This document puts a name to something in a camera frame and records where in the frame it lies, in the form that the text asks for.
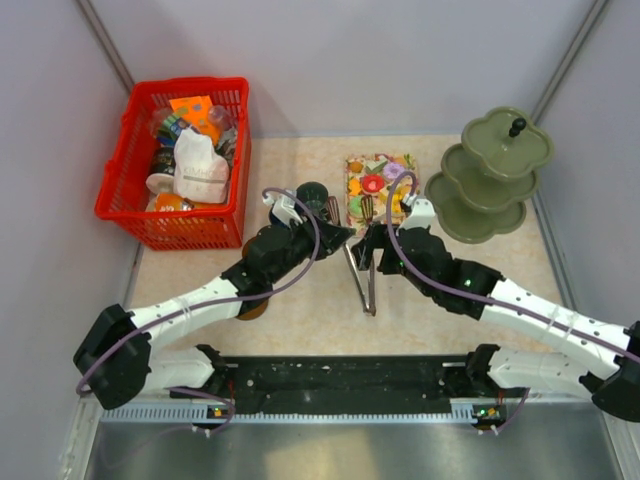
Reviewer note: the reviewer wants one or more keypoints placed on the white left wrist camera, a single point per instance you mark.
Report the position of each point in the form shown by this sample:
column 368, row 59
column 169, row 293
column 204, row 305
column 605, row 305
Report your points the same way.
column 270, row 198

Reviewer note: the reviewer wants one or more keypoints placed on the green three-tier dessert stand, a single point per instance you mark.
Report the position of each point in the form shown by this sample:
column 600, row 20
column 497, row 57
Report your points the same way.
column 487, row 177

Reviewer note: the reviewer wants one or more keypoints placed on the brown wooden coaster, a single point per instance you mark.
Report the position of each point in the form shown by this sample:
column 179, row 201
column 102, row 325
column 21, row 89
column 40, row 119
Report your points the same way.
column 252, row 312

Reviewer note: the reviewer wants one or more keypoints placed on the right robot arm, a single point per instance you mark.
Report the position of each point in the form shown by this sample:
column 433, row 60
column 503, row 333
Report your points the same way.
column 591, row 359

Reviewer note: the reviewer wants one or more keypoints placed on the orange dotted box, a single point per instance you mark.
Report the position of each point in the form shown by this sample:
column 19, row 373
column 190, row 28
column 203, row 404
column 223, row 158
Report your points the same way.
column 195, row 110

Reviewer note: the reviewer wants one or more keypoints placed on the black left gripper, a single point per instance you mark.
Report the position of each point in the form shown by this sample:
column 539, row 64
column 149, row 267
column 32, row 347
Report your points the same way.
column 330, row 237

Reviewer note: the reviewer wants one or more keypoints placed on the floral rectangular serving tray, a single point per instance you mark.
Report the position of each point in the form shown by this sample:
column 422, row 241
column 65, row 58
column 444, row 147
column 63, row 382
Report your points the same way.
column 359, row 165

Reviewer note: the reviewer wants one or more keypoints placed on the red round donut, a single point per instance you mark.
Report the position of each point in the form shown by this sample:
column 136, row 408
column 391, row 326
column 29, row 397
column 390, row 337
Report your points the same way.
column 372, row 183

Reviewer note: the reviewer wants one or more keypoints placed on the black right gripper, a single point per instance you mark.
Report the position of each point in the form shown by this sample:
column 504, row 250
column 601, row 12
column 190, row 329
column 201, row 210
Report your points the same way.
column 377, row 237

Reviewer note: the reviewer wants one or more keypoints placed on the purple frosted donut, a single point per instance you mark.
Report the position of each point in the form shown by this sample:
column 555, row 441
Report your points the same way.
column 392, row 170

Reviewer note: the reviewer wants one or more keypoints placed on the red plastic basket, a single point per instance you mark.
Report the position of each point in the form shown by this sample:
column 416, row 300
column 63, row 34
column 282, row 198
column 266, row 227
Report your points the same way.
column 145, row 205

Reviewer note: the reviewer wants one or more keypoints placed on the dark blue mug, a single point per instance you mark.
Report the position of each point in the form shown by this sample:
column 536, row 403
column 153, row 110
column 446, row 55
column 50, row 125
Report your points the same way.
column 283, row 214

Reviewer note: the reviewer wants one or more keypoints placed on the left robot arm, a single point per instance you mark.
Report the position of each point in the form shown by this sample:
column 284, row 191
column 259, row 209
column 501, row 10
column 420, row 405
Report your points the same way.
column 123, row 355

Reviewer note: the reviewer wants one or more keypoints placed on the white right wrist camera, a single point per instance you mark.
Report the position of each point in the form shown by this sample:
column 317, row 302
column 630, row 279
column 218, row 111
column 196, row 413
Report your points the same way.
column 419, row 212

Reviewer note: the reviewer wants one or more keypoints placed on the black cylindrical can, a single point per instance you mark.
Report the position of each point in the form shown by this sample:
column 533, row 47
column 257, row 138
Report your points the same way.
column 163, row 161

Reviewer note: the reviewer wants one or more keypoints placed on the white cloth bag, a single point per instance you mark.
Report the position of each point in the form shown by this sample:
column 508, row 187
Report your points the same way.
column 201, row 175

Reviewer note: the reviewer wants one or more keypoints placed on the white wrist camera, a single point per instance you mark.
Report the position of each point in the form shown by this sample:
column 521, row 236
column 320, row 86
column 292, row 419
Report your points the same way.
column 419, row 212
column 270, row 198

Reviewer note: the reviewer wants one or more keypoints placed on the dark green mug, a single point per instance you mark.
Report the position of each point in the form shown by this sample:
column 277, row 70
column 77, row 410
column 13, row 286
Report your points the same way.
column 314, row 196

